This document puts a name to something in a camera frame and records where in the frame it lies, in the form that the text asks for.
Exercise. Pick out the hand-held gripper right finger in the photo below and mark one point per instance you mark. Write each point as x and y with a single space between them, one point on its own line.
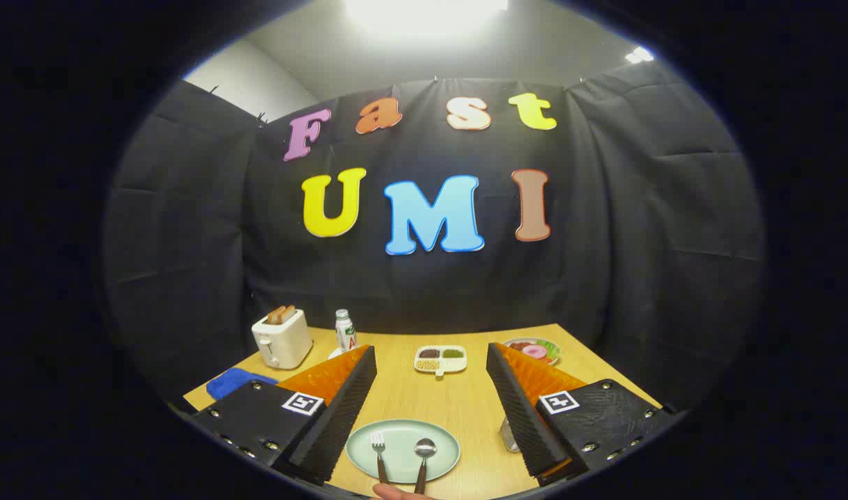
524 417

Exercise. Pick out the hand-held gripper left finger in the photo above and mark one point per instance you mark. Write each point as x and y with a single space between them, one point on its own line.
340 417

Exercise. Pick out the metal drain basket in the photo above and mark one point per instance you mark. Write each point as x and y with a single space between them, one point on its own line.
510 437

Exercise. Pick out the pink ham slice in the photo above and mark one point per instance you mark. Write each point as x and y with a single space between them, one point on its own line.
535 351

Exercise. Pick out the mint green plate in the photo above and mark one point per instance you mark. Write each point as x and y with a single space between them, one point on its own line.
401 451

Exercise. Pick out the brown meat slice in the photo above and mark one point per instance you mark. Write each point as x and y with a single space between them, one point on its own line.
519 346

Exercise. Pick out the green lettuce leaf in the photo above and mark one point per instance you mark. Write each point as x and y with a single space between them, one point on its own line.
551 346

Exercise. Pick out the white round food plate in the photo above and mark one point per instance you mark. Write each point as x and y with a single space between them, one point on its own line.
508 341

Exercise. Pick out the white drink bottle green label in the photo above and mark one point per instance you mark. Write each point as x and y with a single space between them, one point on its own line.
345 333

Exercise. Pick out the white toaster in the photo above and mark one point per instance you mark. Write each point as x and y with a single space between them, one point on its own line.
288 340

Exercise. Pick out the white divided dish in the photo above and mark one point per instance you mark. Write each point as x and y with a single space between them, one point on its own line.
441 366

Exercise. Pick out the yellow beans portion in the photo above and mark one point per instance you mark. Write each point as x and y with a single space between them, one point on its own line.
427 364

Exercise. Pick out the blue cloth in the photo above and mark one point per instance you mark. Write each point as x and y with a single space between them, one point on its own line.
233 382

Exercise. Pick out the brown toast slice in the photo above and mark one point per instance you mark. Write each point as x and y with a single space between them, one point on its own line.
289 312
274 316

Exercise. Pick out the black backdrop cloth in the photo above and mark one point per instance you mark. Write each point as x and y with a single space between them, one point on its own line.
604 243

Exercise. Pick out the small ceiling light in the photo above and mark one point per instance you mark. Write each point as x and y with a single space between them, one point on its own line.
639 55

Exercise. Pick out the ceiling light panel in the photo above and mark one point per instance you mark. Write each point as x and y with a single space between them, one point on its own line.
424 14

